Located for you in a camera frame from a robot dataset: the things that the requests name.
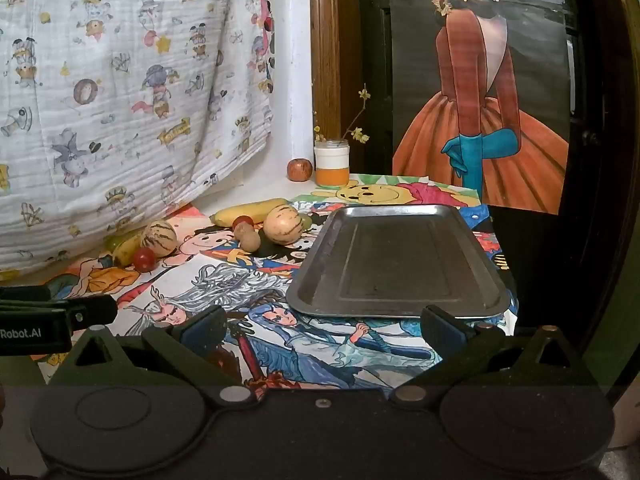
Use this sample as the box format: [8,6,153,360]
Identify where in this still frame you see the cartoon printed tablecloth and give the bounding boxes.
[0,172,521,392]

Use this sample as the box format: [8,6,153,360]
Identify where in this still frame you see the red apple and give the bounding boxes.
[287,158,314,181]

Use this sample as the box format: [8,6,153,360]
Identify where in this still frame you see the brown spotted banana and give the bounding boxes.
[112,232,147,268]

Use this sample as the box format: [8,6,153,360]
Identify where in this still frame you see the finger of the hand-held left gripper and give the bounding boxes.
[0,285,52,303]
[67,294,119,332]

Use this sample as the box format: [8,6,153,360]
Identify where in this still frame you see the yellow flower twig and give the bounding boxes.
[314,85,372,144]

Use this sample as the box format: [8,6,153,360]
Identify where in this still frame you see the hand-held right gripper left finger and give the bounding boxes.
[47,305,258,408]

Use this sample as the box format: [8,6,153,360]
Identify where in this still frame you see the white printed blanket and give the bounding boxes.
[0,0,276,276]

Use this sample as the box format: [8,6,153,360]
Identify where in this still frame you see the white and orange jar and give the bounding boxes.
[313,139,350,186]

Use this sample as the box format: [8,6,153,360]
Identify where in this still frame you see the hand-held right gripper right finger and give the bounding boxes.
[390,305,601,408]

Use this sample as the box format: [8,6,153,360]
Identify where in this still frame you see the metal tray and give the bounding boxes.
[286,204,511,319]

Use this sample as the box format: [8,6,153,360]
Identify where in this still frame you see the striped pepino melon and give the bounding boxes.
[263,205,303,245]
[140,220,178,259]

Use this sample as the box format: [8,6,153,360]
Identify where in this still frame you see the dark wooden door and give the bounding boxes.
[357,0,616,351]

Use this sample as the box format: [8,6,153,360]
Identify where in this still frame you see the yellow banana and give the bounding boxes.
[210,198,291,228]

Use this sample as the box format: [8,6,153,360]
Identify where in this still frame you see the wall poster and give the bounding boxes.
[387,0,572,216]

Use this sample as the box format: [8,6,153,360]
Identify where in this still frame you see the brown wooden door post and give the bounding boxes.
[582,0,640,356]
[310,0,363,161]

